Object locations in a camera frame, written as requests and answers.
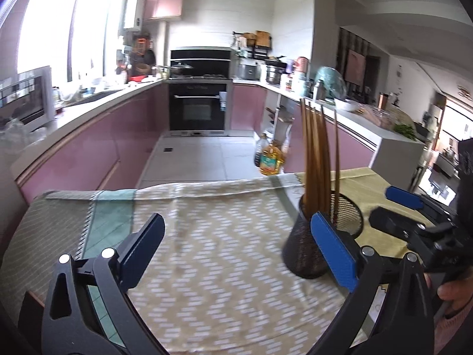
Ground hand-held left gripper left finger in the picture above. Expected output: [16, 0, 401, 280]
[41, 212, 166, 355]

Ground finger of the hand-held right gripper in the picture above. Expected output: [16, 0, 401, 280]
[385, 187, 458, 222]
[370, 207, 448, 257]

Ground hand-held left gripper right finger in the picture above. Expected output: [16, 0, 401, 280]
[310, 212, 437, 355]

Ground black mesh utensil holder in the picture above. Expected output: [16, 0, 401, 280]
[283, 191, 364, 279]

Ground bunch of wooden chopsticks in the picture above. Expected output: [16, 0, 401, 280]
[299, 98, 341, 237]

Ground person's right forearm pink sleeve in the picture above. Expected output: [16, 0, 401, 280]
[434, 301, 473, 355]

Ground person's right hand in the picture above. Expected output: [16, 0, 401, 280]
[425, 274, 473, 304]

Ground yellow cloth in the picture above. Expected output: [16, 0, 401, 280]
[297, 167, 437, 341]

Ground green leafy vegetables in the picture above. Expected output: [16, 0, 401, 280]
[393, 123, 416, 139]

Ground patterned beige tablecloth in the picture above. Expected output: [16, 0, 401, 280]
[0, 174, 370, 355]

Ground clear plastic container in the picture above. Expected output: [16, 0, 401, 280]
[364, 105, 394, 126]

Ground white bowl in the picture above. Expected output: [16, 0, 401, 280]
[333, 98, 361, 112]

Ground yellow cooking oil bottle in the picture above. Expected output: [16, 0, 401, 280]
[259, 141, 286, 176]

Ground pink kitchen base cabinets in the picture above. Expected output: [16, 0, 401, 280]
[15, 81, 171, 204]
[231, 83, 378, 174]

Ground dark cooking oil bottle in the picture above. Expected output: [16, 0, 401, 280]
[253, 133, 268, 165]

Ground teal bag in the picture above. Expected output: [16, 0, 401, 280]
[314, 67, 347, 100]

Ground black built-in oven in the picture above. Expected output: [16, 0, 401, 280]
[168, 81, 233, 135]

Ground clear plastic bag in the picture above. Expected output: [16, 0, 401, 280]
[0, 118, 47, 149]

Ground stainless steel pot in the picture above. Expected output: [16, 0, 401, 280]
[265, 64, 287, 85]

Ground black wok with lid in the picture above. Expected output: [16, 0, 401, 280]
[168, 62, 195, 78]

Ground black range hood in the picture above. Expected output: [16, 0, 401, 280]
[170, 47, 233, 79]

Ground white water heater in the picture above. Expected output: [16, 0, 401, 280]
[123, 0, 144, 31]

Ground kitchen window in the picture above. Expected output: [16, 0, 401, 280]
[17, 0, 124, 84]

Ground brown wall picture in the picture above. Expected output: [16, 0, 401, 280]
[345, 50, 367, 85]

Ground black wall rack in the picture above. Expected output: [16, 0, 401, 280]
[232, 31, 273, 60]

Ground pink upper wall cabinets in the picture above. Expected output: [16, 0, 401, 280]
[142, 0, 185, 21]

